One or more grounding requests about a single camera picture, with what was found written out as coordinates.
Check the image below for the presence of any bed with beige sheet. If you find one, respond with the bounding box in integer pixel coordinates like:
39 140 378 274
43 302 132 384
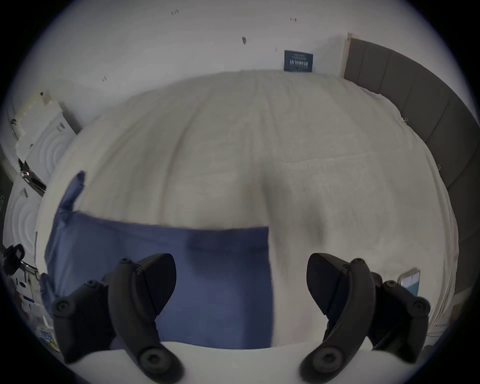
34 69 460 349

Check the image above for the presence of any dark blue wall sign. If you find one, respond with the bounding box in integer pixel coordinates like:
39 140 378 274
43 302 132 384
283 50 314 73

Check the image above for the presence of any grey padded headboard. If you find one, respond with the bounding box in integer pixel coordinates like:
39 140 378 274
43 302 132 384
344 37 480 297

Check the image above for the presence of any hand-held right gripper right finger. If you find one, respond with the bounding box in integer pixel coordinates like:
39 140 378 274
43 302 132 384
299 253 431 384

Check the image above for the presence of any dark blue shirt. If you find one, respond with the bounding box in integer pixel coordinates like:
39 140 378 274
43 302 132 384
40 170 273 349

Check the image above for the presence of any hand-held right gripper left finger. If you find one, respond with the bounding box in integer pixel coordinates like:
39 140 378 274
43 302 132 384
51 253 185 384

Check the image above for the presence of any smartphone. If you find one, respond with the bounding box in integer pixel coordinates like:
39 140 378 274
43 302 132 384
397 268 421 298

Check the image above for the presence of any white washing machine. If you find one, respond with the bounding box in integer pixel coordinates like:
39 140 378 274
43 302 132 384
15 92 77 184

